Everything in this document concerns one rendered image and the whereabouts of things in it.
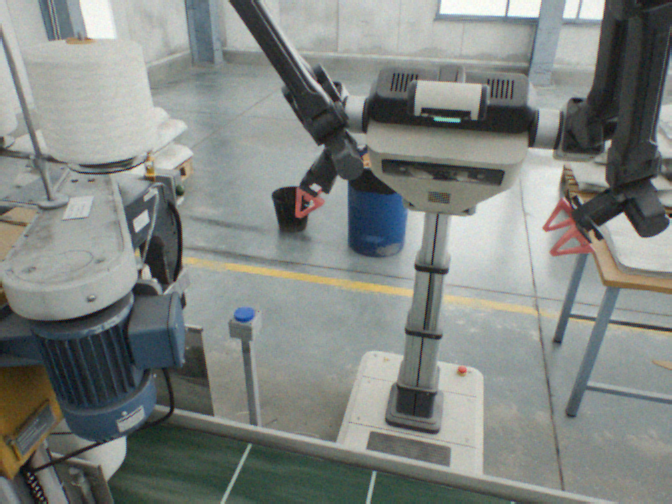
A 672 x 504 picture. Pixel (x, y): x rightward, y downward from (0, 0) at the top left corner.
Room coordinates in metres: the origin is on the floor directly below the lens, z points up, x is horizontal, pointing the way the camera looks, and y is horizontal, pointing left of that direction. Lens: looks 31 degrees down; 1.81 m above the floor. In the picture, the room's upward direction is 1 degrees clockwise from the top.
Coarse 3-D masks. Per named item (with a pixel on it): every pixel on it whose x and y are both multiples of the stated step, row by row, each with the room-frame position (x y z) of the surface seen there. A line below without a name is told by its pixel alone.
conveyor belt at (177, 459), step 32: (128, 448) 1.13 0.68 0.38; (160, 448) 1.13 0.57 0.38; (192, 448) 1.13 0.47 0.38; (224, 448) 1.13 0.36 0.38; (256, 448) 1.14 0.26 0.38; (128, 480) 1.01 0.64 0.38; (160, 480) 1.01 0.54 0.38; (192, 480) 1.01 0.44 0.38; (224, 480) 1.02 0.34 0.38; (256, 480) 1.02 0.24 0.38; (288, 480) 1.02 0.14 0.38; (320, 480) 1.02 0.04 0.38; (352, 480) 1.02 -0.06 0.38; (384, 480) 1.02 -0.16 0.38; (416, 480) 1.02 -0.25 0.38
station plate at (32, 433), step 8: (48, 408) 0.66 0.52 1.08; (40, 416) 0.64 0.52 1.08; (48, 416) 0.65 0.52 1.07; (32, 424) 0.62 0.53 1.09; (40, 424) 0.63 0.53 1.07; (48, 424) 0.65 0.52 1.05; (24, 432) 0.60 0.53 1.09; (32, 432) 0.62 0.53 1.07; (40, 432) 0.63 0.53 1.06; (16, 440) 0.59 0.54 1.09; (24, 440) 0.60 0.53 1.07; (32, 440) 0.61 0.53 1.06; (24, 448) 0.59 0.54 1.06
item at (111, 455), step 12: (48, 444) 0.99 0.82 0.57; (60, 444) 0.99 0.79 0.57; (72, 444) 0.98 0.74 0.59; (84, 444) 0.98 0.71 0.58; (108, 444) 1.02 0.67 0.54; (120, 444) 1.05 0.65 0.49; (84, 456) 0.98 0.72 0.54; (96, 456) 0.99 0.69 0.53; (108, 456) 1.01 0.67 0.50; (120, 456) 1.04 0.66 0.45; (108, 468) 1.00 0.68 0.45
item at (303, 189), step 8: (304, 176) 1.06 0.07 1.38; (304, 184) 1.05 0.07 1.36; (312, 184) 1.05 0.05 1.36; (304, 192) 1.03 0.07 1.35; (312, 192) 1.03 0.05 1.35; (312, 200) 1.03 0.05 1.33; (320, 200) 1.03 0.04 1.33; (296, 208) 1.05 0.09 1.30; (312, 208) 1.03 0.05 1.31; (296, 216) 1.05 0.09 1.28; (304, 216) 1.05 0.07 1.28
